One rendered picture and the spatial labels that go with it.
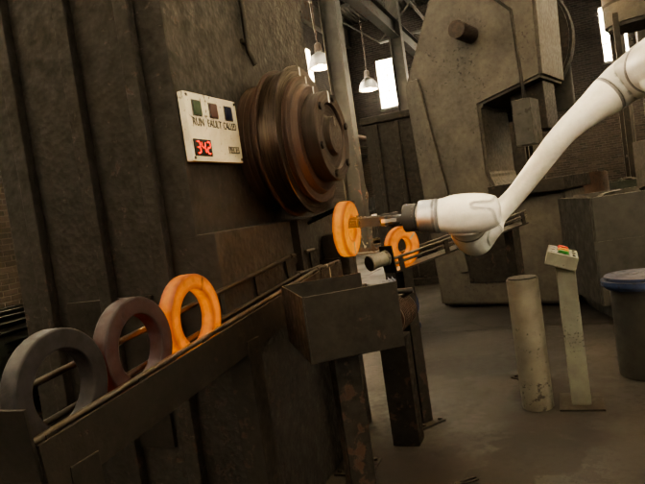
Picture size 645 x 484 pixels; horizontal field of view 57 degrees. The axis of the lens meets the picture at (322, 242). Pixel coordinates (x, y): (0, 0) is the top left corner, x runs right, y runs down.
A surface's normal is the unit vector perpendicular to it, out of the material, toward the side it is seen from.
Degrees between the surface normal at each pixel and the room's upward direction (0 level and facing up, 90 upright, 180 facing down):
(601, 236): 90
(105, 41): 90
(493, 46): 90
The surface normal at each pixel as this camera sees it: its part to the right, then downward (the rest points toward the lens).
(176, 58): 0.92, -0.11
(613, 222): -0.11, 0.07
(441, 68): -0.58, 0.13
